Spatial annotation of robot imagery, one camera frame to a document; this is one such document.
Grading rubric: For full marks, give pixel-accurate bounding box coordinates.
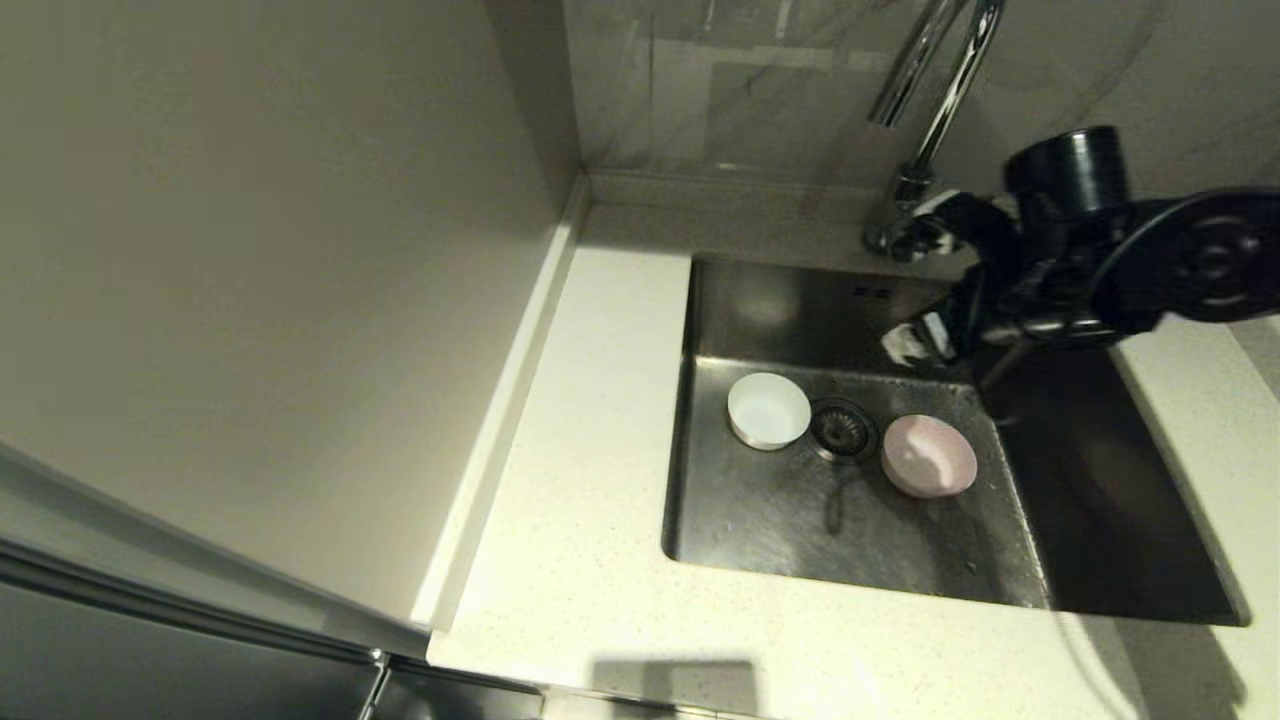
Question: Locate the white plastic bowl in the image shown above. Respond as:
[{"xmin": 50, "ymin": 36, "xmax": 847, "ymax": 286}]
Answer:
[{"xmin": 726, "ymin": 371, "xmax": 813, "ymax": 452}]

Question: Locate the beige tall cabinet panel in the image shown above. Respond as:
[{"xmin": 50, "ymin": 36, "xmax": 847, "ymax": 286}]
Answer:
[{"xmin": 0, "ymin": 0, "xmax": 593, "ymax": 634}]

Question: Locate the chrome gooseneck faucet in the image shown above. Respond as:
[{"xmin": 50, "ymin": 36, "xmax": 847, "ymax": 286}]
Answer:
[{"xmin": 862, "ymin": 0, "xmax": 1005, "ymax": 264}]

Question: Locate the chrome appliance door handle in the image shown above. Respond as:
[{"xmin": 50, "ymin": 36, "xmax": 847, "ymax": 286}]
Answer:
[{"xmin": 357, "ymin": 647, "xmax": 394, "ymax": 720}]

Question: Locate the grey metal appliance door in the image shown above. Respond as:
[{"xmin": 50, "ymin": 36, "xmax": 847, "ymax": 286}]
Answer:
[{"xmin": 0, "ymin": 440, "xmax": 547, "ymax": 720}]

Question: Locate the pink plastic bowl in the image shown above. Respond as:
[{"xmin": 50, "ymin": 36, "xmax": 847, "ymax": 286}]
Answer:
[{"xmin": 880, "ymin": 413, "xmax": 979, "ymax": 500}]

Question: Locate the round metal drain strainer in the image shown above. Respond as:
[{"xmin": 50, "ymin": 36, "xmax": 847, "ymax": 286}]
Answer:
[{"xmin": 808, "ymin": 398, "xmax": 881, "ymax": 465}]

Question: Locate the stainless steel sink basin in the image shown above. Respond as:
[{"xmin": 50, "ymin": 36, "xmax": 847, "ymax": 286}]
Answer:
[{"xmin": 660, "ymin": 253, "xmax": 1251, "ymax": 628}]

